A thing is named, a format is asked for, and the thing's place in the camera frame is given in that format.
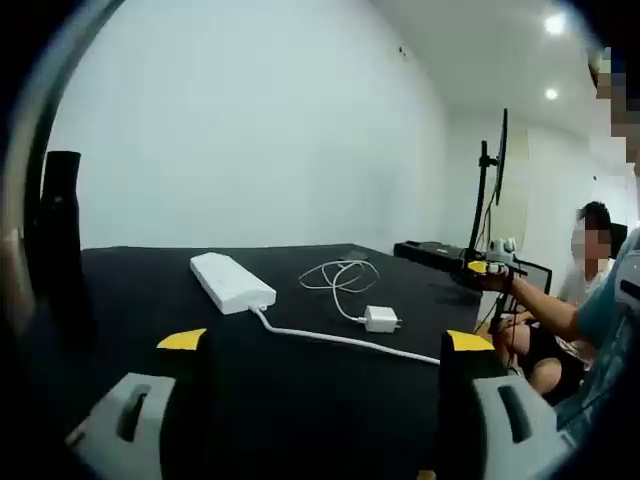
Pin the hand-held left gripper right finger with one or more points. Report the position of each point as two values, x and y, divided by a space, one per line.
487 440

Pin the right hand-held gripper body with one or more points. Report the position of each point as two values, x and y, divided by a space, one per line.
501 255

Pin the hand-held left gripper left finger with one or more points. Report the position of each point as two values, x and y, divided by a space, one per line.
160 400

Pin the white charger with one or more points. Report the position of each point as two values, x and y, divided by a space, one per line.
381 318

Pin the white power strip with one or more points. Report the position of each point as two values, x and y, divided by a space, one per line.
227 280

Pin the person's right hand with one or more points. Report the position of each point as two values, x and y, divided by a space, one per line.
497 283

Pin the black flat case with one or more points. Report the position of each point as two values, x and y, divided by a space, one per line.
425 252

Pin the black monitor stand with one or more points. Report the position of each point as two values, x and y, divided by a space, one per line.
481 200

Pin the person's leg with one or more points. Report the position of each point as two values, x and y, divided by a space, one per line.
547 372

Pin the black computer monitor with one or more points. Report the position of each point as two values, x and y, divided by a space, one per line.
501 160

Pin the black table cloth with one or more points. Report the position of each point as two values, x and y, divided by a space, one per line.
150 300

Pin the black office chair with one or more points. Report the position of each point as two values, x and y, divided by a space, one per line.
620 237

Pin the person's teal shirt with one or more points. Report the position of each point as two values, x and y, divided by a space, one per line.
610 340

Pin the round ceiling light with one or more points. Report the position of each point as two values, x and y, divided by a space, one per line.
554 23
551 94

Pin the tall black bottle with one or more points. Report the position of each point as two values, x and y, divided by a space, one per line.
62 225

